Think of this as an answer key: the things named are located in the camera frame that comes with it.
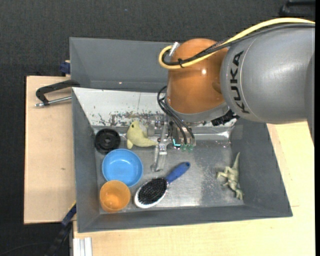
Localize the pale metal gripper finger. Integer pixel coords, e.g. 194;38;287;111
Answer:
150;143;168;173
147;117;166;137

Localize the yellow-green plush toy animal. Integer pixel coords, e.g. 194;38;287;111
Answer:
125;120;159;150

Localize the blue bowl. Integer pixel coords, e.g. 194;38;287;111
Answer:
101;148;144;188

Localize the grey metal bin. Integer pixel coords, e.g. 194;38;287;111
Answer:
68;36;294;234

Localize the orange cup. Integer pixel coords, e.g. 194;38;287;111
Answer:
99;179;132;214

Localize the pale green toy dinosaur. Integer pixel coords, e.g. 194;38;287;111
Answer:
215;151;244;201

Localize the brown cardboard board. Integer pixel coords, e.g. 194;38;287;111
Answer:
23;75;77;225

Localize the blue-handled hairbrush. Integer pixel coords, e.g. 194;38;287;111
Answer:
134;161;191;209

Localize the black round ring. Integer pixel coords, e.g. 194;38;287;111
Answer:
94;128;122;154

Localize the black cylinder on white bracket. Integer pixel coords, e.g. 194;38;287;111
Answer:
210;109;239;127

